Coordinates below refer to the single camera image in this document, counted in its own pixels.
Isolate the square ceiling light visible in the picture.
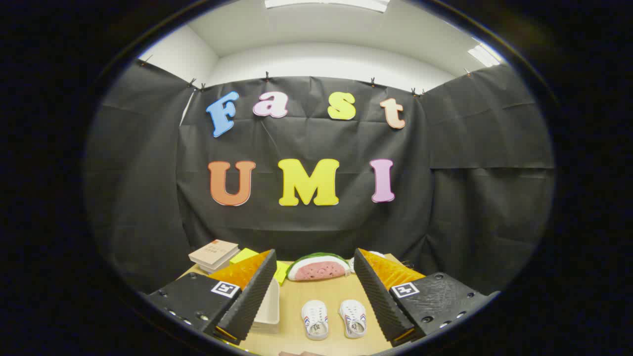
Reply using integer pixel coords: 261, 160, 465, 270
467, 44, 502, 67

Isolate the yellow book with red circle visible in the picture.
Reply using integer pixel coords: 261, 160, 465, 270
230, 248, 292, 285

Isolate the watermelon slice plush toy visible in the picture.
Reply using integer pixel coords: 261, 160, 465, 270
287, 253, 352, 281

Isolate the beige book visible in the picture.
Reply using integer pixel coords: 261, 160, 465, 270
188, 240, 241, 271

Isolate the white plush toy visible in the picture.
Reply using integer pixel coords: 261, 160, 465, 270
348, 251, 386, 274

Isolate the cream fabric storage box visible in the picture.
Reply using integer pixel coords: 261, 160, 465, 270
251, 278, 280, 334

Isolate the white canvas shoe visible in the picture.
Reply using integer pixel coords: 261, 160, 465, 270
301, 300, 329, 341
339, 299, 367, 339

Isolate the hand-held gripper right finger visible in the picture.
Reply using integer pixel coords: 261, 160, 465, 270
353, 248, 501, 347

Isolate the long ceiling light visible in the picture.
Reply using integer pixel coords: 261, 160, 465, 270
265, 0, 391, 13

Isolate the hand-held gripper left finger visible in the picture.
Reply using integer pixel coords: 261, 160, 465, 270
147, 249, 277, 346

